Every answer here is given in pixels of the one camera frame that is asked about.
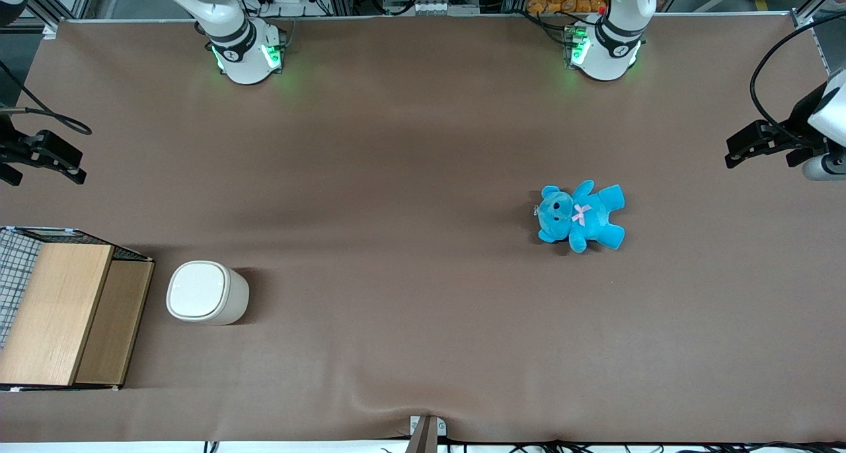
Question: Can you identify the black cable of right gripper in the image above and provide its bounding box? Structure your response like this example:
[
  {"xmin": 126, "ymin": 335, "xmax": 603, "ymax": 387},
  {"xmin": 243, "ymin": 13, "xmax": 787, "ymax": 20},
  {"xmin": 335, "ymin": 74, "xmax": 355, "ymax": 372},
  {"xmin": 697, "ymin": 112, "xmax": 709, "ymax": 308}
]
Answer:
[{"xmin": 0, "ymin": 62, "xmax": 93, "ymax": 136}]

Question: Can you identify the white trash can body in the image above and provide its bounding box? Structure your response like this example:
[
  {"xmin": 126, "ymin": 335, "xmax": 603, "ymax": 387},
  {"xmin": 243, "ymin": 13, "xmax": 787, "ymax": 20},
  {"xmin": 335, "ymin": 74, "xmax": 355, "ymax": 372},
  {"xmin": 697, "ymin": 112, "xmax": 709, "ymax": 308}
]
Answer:
[{"xmin": 173, "ymin": 268, "xmax": 250, "ymax": 326}]

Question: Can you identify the wooden top wire basket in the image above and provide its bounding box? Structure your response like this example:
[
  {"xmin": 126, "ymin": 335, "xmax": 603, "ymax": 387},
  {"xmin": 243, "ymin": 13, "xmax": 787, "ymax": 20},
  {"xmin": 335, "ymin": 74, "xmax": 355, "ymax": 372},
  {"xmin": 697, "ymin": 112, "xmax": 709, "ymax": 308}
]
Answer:
[{"xmin": 0, "ymin": 243, "xmax": 155, "ymax": 388}]

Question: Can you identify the blue teddy bear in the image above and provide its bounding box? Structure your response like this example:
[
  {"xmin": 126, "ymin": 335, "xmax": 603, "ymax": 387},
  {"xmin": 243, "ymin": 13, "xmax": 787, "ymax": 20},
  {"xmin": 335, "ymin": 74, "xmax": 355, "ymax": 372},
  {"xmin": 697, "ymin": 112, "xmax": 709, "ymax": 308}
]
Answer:
[{"xmin": 535, "ymin": 180, "xmax": 626, "ymax": 254}]

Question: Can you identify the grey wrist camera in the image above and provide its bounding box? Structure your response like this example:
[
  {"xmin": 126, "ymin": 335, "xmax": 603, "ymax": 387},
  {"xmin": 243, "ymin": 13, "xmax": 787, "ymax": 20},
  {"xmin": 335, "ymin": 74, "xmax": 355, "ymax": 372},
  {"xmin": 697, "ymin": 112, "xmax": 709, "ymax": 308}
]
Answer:
[{"xmin": 802, "ymin": 154, "xmax": 846, "ymax": 182}]

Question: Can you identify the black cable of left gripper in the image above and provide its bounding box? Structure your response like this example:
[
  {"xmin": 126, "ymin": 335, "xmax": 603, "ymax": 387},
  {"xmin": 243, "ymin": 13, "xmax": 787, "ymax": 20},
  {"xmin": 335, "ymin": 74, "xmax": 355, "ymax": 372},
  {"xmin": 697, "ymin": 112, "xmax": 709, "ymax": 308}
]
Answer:
[{"xmin": 750, "ymin": 10, "xmax": 846, "ymax": 143}]

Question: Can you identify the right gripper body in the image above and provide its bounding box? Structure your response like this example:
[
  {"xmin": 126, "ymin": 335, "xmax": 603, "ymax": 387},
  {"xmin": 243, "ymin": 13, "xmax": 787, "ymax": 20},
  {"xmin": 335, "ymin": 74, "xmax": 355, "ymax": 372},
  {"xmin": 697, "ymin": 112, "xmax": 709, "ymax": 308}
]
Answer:
[{"xmin": 0, "ymin": 112, "xmax": 27, "ymax": 165}]

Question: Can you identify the aluminium frame profile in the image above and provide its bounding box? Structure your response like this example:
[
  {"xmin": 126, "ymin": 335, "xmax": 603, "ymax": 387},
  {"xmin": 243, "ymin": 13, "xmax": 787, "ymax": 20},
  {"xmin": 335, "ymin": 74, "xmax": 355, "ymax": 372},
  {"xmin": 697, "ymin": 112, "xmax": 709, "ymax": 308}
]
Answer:
[
  {"xmin": 790, "ymin": 0, "xmax": 846, "ymax": 77},
  {"xmin": 23, "ymin": 0, "xmax": 100, "ymax": 38}
]

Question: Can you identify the brown table cloth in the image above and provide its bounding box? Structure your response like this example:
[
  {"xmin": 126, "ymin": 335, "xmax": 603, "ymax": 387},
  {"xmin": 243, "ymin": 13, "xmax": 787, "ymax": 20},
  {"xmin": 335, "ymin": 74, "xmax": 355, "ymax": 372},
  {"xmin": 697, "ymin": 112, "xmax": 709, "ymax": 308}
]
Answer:
[{"xmin": 0, "ymin": 15, "xmax": 846, "ymax": 444}]

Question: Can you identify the white trash can lid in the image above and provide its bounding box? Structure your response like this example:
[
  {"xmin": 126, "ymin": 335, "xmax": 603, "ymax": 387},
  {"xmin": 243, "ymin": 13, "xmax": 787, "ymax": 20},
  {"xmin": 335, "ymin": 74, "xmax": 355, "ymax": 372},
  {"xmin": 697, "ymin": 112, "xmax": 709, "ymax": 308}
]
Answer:
[{"xmin": 166, "ymin": 261, "xmax": 232, "ymax": 321}]

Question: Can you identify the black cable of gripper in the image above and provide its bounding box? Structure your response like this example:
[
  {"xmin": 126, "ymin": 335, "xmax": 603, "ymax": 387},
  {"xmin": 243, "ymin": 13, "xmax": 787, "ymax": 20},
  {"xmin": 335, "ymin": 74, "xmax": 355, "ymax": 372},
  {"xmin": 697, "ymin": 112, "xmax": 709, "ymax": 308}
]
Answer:
[
  {"xmin": 750, "ymin": 10, "xmax": 846, "ymax": 143},
  {"xmin": 0, "ymin": 62, "xmax": 93, "ymax": 136}
]

